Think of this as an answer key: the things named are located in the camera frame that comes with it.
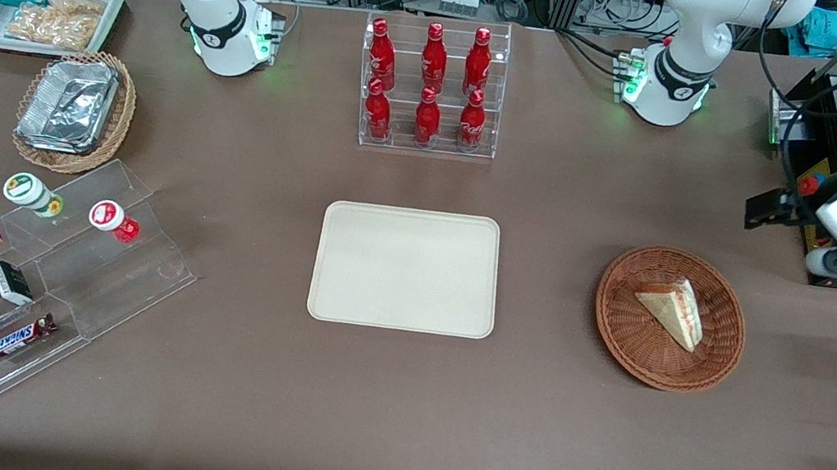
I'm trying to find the silver foil tray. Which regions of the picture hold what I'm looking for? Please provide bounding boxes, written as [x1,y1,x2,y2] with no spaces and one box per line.
[13,51,122,160]

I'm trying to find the clear bag of chips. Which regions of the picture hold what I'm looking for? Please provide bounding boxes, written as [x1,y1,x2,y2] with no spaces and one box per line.
[3,0,107,54]

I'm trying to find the small black box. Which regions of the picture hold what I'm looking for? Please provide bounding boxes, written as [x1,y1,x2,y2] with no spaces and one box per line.
[0,260,39,309]

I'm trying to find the brown wicker basket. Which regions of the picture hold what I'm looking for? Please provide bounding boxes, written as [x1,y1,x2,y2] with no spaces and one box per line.
[583,237,758,402]

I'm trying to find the triangular sandwich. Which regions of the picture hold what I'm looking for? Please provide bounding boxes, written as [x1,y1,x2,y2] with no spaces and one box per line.
[626,270,712,355]

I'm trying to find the green-lidded cup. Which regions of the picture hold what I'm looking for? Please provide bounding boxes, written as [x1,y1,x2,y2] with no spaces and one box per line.
[0,169,69,221]

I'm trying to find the red cola bottle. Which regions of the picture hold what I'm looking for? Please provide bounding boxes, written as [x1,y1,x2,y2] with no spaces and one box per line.
[410,84,447,148]
[362,16,405,93]
[454,86,492,153]
[359,76,398,143]
[460,24,497,100]
[416,20,454,96]

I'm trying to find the clear acrylic stepped display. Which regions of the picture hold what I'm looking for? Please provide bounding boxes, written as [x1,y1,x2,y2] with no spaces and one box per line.
[0,140,214,463]

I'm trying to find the clear acrylic bottle rack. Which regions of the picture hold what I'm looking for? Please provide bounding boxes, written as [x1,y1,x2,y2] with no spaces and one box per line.
[348,3,516,167]

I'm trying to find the teal plastic bag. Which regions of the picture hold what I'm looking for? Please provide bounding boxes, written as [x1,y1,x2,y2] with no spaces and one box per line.
[796,5,837,59]

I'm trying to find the light wicker basket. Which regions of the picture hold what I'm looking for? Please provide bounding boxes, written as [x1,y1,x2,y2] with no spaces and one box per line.
[7,39,144,183]

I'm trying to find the red-lidded cup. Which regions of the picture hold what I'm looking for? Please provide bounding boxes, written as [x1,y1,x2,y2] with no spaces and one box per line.
[85,196,145,246]

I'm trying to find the beige plastic tray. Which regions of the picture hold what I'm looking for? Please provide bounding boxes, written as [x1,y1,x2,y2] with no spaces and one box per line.
[304,193,511,347]

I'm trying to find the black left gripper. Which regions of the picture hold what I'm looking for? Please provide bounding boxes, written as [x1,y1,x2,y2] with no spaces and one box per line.
[742,184,802,237]

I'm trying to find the Snickers chocolate bar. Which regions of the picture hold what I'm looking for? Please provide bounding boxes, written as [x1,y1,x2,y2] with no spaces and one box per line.
[0,305,62,379]

